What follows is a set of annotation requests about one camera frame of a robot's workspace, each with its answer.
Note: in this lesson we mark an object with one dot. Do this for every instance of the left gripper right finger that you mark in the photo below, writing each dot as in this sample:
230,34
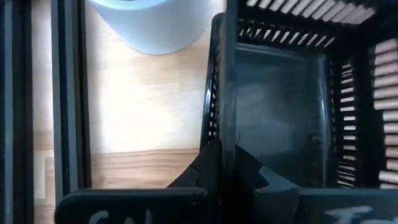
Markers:
267,193

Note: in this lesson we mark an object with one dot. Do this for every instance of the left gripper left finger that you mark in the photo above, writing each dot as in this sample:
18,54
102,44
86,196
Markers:
208,168

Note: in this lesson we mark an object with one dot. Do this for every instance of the black plastic basket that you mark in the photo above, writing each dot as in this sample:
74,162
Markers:
280,109
364,124

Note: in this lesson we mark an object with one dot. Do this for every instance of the black aluminium table frame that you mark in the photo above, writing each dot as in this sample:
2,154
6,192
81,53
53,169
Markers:
66,93

